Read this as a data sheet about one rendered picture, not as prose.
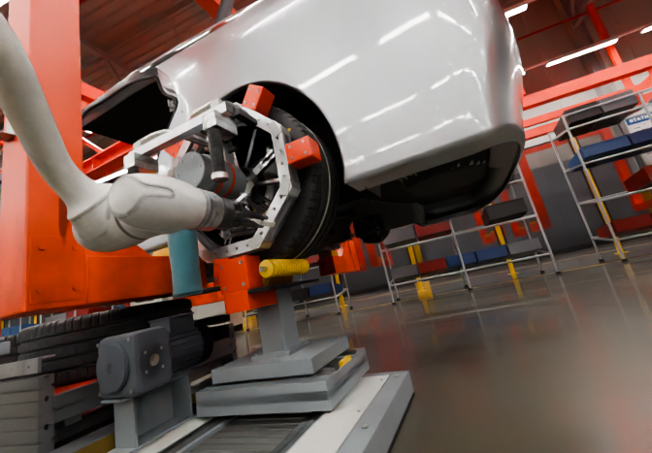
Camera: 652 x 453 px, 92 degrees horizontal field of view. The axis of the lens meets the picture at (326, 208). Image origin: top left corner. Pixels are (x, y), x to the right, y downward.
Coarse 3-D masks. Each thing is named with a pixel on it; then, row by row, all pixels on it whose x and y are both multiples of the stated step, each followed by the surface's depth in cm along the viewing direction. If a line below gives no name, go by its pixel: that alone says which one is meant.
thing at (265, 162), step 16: (240, 128) 125; (256, 128) 122; (240, 144) 137; (256, 144) 123; (272, 144) 142; (240, 160) 126; (272, 160) 118; (256, 176) 119; (256, 192) 118; (224, 240) 129; (240, 240) 139
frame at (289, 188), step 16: (272, 128) 105; (192, 144) 122; (176, 160) 123; (288, 176) 100; (288, 192) 100; (272, 208) 101; (288, 208) 104; (208, 240) 118; (256, 240) 102; (272, 240) 105; (208, 256) 109; (224, 256) 107
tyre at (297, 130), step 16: (272, 112) 117; (288, 128) 113; (304, 128) 113; (320, 144) 121; (304, 176) 107; (320, 176) 110; (336, 176) 123; (304, 192) 107; (320, 192) 111; (336, 192) 122; (304, 208) 106; (320, 208) 111; (336, 208) 123; (288, 224) 108; (304, 224) 106; (288, 240) 107; (304, 240) 111; (320, 240) 122; (272, 256) 109; (288, 256) 113; (304, 256) 124
